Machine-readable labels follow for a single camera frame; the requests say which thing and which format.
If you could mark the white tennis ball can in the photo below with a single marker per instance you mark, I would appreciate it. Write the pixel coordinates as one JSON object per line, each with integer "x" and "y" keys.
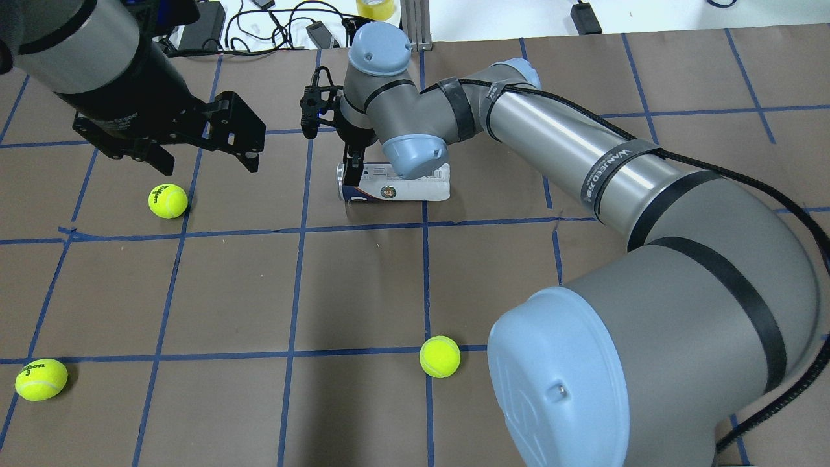
{"x": 380, "y": 183}

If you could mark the Wilson tennis ball far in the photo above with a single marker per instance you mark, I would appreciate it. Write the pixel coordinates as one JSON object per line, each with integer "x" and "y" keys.
{"x": 168, "y": 201}

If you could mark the tennis ball table middle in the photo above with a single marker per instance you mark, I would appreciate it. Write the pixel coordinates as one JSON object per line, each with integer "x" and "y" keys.
{"x": 439, "y": 357}

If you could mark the tennis ball near finger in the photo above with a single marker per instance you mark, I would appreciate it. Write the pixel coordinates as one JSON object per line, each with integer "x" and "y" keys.
{"x": 41, "y": 379}

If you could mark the yellow tape roll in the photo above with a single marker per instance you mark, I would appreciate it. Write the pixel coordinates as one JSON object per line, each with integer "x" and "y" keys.
{"x": 377, "y": 10}

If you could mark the black power adapter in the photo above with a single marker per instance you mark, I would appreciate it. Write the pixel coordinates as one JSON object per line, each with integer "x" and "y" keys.
{"x": 584, "y": 18}

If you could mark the aluminium frame post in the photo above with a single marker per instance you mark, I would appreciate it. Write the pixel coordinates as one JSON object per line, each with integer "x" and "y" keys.
{"x": 415, "y": 22}

